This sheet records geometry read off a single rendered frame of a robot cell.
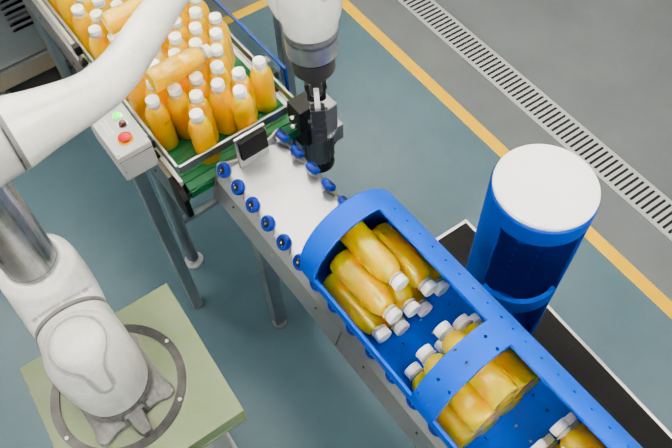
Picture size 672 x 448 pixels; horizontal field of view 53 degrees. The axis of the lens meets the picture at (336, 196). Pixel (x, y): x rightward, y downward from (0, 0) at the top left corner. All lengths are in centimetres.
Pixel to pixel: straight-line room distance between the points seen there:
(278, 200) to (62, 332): 78
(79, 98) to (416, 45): 286
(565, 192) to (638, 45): 214
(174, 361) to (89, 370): 28
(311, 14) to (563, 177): 103
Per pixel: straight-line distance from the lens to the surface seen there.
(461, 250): 274
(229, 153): 206
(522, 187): 184
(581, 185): 188
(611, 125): 348
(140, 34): 101
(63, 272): 142
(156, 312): 164
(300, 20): 105
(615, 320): 291
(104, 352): 135
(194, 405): 154
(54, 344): 137
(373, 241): 153
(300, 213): 188
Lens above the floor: 250
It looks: 56 degrees down
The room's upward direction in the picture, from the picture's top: 3 degrees counter-clockwise
